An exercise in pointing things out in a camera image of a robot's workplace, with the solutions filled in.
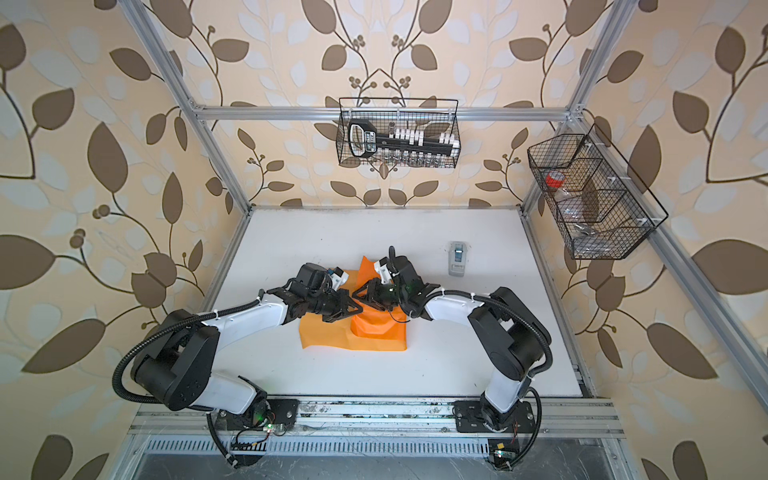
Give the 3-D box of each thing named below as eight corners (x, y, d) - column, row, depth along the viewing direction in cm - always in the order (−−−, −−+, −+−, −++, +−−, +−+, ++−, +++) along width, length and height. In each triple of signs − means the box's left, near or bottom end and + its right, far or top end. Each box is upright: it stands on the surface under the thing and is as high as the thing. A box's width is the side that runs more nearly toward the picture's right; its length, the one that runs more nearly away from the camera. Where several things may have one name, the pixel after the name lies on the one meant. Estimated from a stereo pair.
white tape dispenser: (447, 275, 103) (449, 267, 99) (448, 248, 111) (450, 240, 107) (464, 277, 103) (466, 269, 99) (463, 250, 110) (466, 241, 106)
